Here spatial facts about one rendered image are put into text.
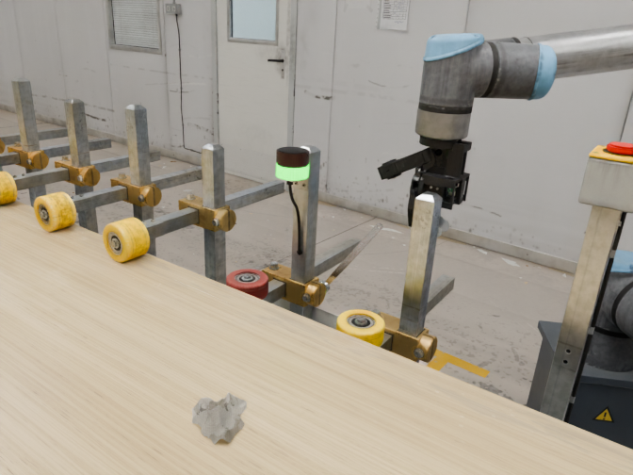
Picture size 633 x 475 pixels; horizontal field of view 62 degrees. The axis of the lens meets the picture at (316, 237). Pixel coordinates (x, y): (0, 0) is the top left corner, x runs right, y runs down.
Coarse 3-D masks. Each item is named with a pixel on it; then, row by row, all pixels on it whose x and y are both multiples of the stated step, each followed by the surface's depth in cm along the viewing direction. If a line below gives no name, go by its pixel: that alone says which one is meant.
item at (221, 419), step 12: (228, 396) 67; (192, 408) 67; (204, 408) 66; (216, 408) 65; (228, 408) 66; (240, 408) 67; (192, 420) 65; (204, 420) 64; (216, 420) 63; (228, 420) 65; (240, 420) 64; (204, 432) 63; (216, 432) 63; (228, 432) 62
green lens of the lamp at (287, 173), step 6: (276, 168) 96; (282, 168) 95; (288, 168) 94; (294, 168) 94; (300, 168) 95; (306, 168) 96; (276, 174) 97; (282, 174) 95; (288, 174) 95; (294, 174) 95; (300, 174) 95; (306, 174) 96
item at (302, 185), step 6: (282, 150) 95; (288, 150) 96; (294, 150) 96; (300, 150) 96; (306, 150) 96; (288, 180) 96; (294, 180) 96; (300, 180) 100; (306, 180) 100; (288, 186) 98; (294, 186) 102; (300, 186) 101; (306, 186) 100; (294, 204) 100; (300, 252) 105
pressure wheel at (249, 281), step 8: (232, 272) 102; (240, 272) 103; (248, 272) 103; (256, 272) 103; (232, 280) 99; (240, 280) 100; (248, 280) 100; (256, 280) 101; (264, 280) 100; (240, 288) 98; (248, 288) 98; (256, 288) 98; (264, 288) 100; (256, 296) 99; (264, 296) 100
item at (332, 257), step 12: (348, 240) 133; (360, 240) 134; (324, 252) 126; (336, 252) 126; (348, 252) 129; (324, 264) 121; (336, 264) 126; (276, 288) 108; (264, 300) 105; (276, 300) 109
